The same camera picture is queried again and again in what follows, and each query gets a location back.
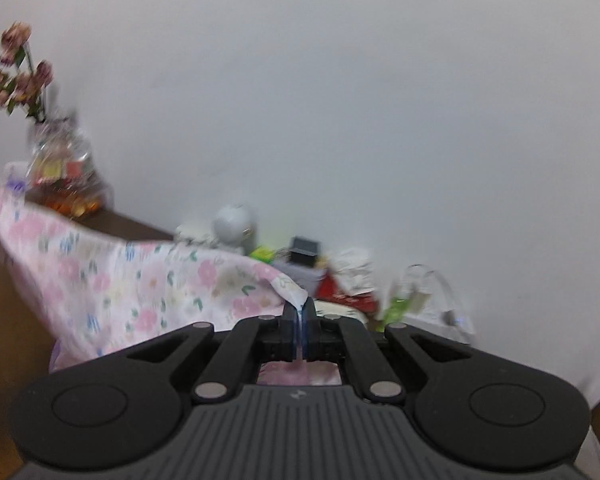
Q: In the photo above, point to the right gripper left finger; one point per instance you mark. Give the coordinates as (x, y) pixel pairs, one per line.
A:
(251, 343)

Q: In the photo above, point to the clear bag of snacks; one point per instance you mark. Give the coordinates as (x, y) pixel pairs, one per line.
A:
(62, 175)

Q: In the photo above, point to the red and white package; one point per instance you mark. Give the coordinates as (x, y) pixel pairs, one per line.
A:
(349, 281)

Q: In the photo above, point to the pink artificial flower bouquet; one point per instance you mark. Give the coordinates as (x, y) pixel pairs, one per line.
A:
(23, 83)

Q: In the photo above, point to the small black box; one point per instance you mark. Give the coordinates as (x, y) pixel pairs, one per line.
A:
(304, 252)

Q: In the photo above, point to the purple tissue pack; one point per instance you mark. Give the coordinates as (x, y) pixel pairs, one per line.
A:
(16, 177)

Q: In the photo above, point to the lavender tin box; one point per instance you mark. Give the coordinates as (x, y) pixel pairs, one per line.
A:
(307, 278)

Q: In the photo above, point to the white round robot toy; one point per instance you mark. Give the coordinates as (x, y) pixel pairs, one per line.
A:
(234, 226)

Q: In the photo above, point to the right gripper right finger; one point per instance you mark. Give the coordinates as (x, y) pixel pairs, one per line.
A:
(347, 343)

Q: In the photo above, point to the pink floral dress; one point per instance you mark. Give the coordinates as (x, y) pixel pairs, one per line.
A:
(98, 294)

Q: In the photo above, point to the green and white small box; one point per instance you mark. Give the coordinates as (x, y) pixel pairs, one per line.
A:
(263, 254)

